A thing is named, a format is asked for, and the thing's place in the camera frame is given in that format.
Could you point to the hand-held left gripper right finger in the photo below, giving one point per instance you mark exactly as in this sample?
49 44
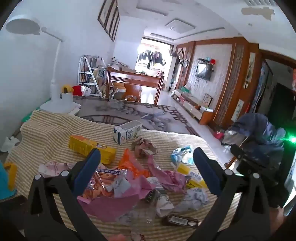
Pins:
205 171

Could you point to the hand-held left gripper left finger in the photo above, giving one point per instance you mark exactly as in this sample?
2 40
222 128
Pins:
89 169

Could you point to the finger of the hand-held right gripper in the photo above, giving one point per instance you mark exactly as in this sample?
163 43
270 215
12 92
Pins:
237 151

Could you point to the orange striped snack bag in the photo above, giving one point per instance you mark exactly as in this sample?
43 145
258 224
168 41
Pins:
101 183

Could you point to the yellow wrapper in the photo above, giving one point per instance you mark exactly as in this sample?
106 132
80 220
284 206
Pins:
185 170

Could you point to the yellow cardboard box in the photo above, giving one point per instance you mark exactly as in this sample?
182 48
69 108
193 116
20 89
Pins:
85 144

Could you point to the white blue paper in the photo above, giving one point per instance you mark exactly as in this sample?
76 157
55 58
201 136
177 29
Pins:
194 198

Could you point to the blue white wrapper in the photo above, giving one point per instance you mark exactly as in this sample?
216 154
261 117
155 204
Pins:
179 155

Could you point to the pink white wrapper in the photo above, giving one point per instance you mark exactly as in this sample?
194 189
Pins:
53 168

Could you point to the pink printed plastic bag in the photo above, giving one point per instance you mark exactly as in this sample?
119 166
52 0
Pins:
168 178

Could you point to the orange plastic wrapper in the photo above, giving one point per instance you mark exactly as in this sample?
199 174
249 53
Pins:
131 163

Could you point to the white milk carton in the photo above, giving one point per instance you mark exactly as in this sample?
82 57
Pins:
127 133

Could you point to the black small box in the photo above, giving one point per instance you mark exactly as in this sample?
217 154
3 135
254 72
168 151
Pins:
180 220

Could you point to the dark foil packet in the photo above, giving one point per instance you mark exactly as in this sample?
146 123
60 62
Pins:
153 195

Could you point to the brown paper ball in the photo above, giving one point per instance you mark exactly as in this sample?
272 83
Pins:
143 147

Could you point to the clear plastic wrapper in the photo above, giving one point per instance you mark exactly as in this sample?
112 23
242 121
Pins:
138 216

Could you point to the person's right forearm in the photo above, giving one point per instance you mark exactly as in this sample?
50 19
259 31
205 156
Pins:
276 220

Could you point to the red toy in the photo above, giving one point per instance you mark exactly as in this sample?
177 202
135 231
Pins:
217 135

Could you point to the navy jacket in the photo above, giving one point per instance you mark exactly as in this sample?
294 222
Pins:
254 125

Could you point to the yellow striped blanket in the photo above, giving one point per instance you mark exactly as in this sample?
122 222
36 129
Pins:
46 129

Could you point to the wooden television cabinet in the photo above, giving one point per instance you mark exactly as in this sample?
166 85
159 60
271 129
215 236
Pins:
192 102

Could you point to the grey patterned rug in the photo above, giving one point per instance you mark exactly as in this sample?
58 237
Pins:
138 111

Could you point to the yellow plastic block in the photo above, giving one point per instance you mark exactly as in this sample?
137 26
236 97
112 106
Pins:
11 173

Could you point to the white plastic bag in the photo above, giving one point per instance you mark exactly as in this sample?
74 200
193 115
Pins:
86 90

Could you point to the red bag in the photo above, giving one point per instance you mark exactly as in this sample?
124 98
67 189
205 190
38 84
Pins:
77 90

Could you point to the yellow toy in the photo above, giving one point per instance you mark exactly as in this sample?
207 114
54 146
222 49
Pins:
67 88

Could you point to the white tissue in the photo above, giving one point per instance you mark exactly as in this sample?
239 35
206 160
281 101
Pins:
9 143

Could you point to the hanging scroll picture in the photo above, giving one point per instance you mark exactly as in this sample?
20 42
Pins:
250 67

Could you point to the teal plastic object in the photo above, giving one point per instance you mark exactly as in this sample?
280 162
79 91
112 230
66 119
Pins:
4 185

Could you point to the wooden bench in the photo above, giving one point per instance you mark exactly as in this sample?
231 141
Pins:
134 78

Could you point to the panda plush toy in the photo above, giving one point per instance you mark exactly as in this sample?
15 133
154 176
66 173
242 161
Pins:
114 60

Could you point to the hanging laundry clothes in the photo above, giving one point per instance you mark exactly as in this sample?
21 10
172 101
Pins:
150 56

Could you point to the square ceiling light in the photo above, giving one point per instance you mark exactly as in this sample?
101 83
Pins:
180 26

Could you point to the small standing picture frame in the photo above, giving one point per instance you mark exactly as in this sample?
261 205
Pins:
207 100

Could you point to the wall television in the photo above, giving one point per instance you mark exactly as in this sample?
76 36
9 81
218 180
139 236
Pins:
203 70

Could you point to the wall shelf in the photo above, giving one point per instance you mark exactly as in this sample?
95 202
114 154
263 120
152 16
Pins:
205 60

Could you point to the round wall clock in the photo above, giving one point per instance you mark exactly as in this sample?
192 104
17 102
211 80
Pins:
185 63

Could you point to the framed wall picture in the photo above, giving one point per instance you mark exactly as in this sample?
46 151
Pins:
116 31
111 19
105 10
114 26

